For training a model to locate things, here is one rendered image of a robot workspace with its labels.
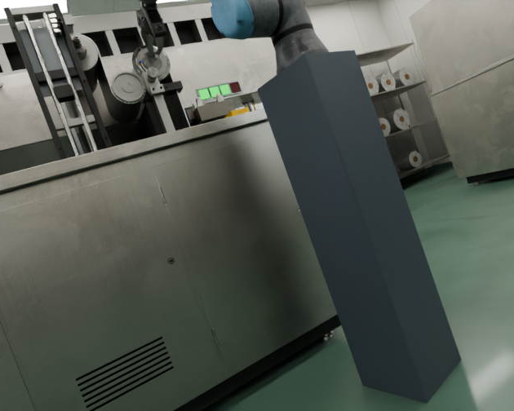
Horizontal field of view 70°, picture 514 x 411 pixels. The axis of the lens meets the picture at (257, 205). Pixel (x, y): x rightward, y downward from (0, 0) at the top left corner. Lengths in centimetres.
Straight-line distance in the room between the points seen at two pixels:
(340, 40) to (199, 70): 411
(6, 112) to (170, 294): 108
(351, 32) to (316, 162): 523
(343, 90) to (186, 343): 86
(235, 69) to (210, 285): 126
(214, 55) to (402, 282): 152
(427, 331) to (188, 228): 74
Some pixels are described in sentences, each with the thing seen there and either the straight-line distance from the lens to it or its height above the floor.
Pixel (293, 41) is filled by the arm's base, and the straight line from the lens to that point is 104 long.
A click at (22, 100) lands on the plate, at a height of 132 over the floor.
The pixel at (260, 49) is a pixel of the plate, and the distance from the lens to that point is 222.
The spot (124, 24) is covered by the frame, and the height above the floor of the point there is 159.
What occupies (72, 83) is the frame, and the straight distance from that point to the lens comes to 142.
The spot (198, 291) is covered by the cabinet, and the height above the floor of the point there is 40.
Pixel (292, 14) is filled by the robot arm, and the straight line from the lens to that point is 107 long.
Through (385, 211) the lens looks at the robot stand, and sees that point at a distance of 100.
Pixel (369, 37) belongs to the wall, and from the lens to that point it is 634.
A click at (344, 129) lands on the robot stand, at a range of 95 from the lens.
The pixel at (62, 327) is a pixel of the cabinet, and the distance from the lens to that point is 119.
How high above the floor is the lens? 64
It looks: 2 degrees down
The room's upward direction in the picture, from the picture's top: 20 degrees counter-clockwise
